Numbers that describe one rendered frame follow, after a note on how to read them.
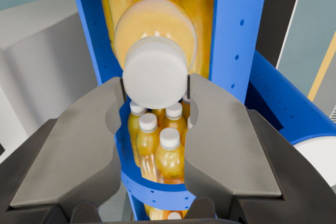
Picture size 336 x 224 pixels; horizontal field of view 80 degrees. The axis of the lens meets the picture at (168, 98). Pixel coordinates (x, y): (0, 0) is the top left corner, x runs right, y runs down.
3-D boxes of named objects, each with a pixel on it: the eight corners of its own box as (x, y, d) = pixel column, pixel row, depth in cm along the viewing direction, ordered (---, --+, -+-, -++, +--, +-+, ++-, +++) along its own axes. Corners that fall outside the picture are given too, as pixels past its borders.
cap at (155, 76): (113, 62, 13) (108, 74, 12) (161, 25, 12) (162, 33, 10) (151, 101, 15) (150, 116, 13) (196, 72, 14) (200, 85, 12)
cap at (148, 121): (154, 118, 47) (153, 112, 46) (159, 128, 44) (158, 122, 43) (138, 122, 46) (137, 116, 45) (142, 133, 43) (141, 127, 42)
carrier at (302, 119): (249, 32, 129) (207, 52, 135) (360, 121, 55) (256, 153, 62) (259, 69, 143) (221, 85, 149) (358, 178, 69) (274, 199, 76)
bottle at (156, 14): (121, 7, 28) (77, 59, 13) (161, -28, 26) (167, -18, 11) (153, 47, 32) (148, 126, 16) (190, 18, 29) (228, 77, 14)
